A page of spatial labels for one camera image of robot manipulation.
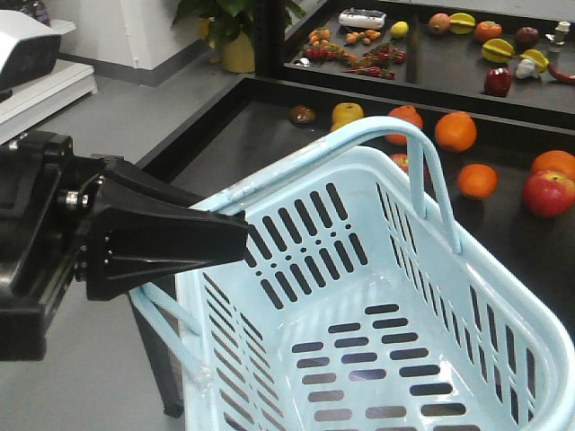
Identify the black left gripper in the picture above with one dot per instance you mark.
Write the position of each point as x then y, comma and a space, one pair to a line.
46, 195

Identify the light blue plastic basket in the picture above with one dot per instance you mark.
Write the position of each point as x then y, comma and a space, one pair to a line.
361, 304

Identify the red apple left of basket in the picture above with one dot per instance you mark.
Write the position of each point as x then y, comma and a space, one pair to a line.
402, 161

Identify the red apple behind basket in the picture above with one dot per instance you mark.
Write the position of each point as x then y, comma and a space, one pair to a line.
548, 194

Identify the white chest freezer black lid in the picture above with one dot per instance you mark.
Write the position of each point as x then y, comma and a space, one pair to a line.
35, 82

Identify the brown round fruit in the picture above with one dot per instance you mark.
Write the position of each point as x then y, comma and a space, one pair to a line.
301, 114

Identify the green potted plant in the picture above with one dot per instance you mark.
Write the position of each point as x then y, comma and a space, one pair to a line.
248, 36

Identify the yellow apple back left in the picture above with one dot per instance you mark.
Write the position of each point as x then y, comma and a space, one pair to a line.
344, 113

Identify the white packaged tray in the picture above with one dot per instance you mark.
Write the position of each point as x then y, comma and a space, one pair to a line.
362, 18

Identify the yellow lemon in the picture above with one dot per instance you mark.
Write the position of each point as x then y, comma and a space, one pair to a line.
399, 30

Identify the round orange back centre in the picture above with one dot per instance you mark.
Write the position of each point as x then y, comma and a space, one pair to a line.
456, 132

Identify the orange behind red apple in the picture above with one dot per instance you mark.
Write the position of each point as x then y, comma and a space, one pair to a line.
477, 181

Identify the pink peach back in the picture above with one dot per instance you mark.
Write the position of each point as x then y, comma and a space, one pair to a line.
439, 23

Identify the yellow starfruit back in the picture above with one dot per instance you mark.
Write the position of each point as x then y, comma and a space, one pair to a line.
461, 23

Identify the black wooden produce stand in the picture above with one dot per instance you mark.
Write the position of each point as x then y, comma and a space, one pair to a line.
246, 129

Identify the red bell pepper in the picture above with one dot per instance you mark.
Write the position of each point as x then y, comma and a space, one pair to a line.
498, 82

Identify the orange persimmon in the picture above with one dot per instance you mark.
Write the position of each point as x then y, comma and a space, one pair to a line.
487, 30

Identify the yellow starfruit large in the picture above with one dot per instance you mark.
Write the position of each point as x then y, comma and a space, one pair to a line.
498, 51

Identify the white garlic bulb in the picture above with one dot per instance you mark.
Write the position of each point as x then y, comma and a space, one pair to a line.
526, 69

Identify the yellow citrus right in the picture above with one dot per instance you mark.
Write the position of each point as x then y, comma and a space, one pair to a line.
555, 160

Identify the dark red plum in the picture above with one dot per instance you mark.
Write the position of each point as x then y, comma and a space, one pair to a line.
526, 38

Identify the yellow starfruit small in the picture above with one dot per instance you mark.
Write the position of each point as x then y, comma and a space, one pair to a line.
538, 58

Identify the red chili pepper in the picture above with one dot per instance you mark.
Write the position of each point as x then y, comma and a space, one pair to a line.
560, 76

